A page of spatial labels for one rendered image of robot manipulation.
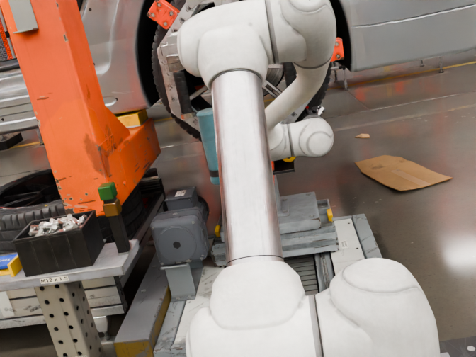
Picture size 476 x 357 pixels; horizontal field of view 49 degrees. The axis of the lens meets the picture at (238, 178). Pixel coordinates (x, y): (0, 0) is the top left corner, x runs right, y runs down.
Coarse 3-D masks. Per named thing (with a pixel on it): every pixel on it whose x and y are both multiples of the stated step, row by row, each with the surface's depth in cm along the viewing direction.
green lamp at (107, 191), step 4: (104, 184) 144; (108, 184) 143; (112, 184) 144; (100, 188) 142; (104, 188) 142; (108, 188) 142; (112, 188) 143; (100, 192) 143; (104, 192) 143; (108, 192) 142; (112, 192) 143; (116, 192) 146; (100, 196) 143; (104, 196) 143; (108, 196) 143; (112, 196) 143
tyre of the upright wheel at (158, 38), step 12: (180, 0) 183; (156, 36) 188; (156, 48) 189; (156, 60) 190; (156, 72) 192; (156, 84) 194; (324, 84) 189; (168, 108) 196; (180, 120) 197; (300, 120) 194; (192, 132) 198
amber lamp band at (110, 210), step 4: (116, 200) 145; (104, 204) 144; (108, 204) 144; (112, 204) 144; (116, 204) 144; (104, 208) 144; (108, 208) 144; (112, 208) 144; (116, 208) 144; (120, 208) 147; (104, 212) 145; (108, 212) 144; (112, 212) 144; (116, 212) 144; (108, 216) 145; (112, 216) 145
